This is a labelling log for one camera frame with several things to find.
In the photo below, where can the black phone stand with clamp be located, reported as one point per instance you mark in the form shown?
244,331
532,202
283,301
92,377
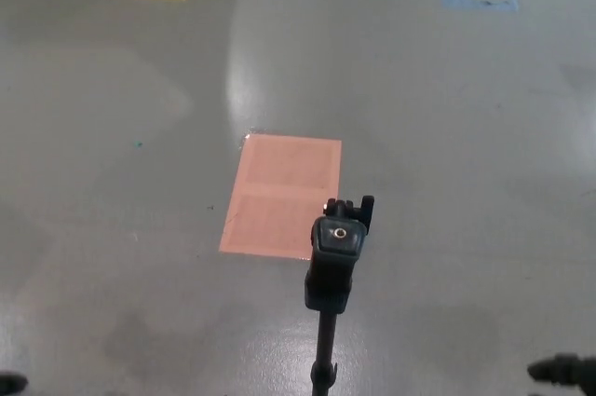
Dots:
335,265

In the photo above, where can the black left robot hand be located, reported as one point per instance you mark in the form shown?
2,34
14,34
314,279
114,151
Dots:
11,383

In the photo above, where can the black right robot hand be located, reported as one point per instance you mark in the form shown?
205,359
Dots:
565,368

